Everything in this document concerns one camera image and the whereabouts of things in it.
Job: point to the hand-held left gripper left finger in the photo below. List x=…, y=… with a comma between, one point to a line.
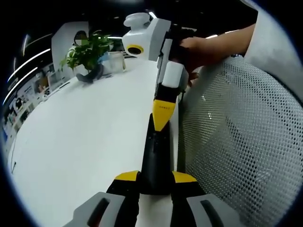
x=118, y=203

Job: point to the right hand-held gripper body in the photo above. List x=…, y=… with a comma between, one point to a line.
x=142, y=33

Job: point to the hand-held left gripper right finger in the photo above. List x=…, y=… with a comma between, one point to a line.
x=187, y=205

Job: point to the person's right hand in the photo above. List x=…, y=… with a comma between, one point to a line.
x=208, y=52

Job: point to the green leafy plant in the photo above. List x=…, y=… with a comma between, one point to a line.
x=90, y=52

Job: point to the black plant holder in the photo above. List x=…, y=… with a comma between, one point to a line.
x=91, y=76

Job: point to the ceiling light strips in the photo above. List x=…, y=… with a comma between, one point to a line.
x=28, y=62

